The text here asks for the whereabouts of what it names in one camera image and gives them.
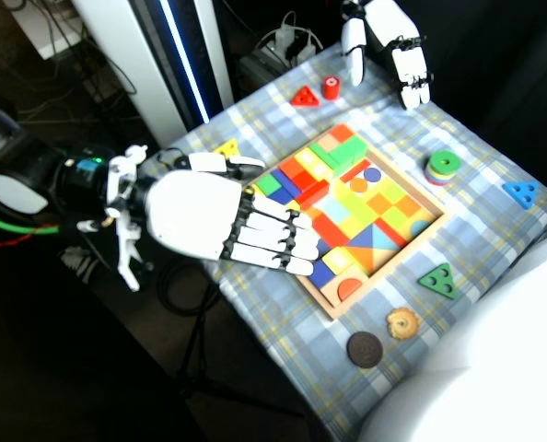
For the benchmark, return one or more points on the red peg cylinder block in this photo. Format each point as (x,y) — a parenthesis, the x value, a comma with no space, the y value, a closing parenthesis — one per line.
(331,89)

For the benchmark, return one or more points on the white robot body shell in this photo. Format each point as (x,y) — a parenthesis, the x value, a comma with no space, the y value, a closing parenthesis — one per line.
(485,368)

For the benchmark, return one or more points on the blue triangle block with holes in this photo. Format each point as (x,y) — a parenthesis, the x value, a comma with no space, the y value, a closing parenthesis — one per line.
(520,192)

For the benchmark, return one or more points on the white power strip with plugs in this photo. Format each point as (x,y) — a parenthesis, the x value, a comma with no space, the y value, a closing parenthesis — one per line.
(285,37)

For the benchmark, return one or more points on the dark brown round cookie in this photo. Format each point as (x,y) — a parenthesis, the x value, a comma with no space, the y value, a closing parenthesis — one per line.
(364,350)

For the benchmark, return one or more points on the grey white shoe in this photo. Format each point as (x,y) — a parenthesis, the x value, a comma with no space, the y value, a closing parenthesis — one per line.
(77,262)

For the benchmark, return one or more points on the white pillar with blue light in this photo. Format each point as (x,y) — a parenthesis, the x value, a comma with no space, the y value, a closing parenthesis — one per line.
(117,55)

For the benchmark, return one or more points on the black tripod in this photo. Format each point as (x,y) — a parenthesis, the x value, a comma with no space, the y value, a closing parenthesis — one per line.
(191,389)

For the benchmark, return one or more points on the wooden block tray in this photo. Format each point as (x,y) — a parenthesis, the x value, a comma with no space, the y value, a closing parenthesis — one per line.
(334,314)

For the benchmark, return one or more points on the yellow triangle block with holes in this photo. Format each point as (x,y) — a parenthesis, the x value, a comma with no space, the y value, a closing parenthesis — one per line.
(220,152)

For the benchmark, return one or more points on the red triangle block with holes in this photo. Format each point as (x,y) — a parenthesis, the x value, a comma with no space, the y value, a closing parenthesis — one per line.
(306,97)

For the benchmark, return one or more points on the tan flower cookie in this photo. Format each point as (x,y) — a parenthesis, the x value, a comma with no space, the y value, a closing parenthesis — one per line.
(395,324)

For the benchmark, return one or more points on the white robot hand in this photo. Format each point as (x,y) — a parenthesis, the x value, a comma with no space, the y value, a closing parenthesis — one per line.
(190,212)
(391,27)

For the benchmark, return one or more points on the blue plaid cloth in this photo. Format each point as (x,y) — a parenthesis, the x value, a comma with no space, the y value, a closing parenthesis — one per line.
(273,115)

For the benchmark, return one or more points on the green triangle block with holes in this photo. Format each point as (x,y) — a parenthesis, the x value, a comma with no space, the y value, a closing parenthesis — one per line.
(440,280)

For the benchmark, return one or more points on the grey box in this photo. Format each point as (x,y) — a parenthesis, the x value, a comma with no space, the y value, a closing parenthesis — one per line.
(255,66)

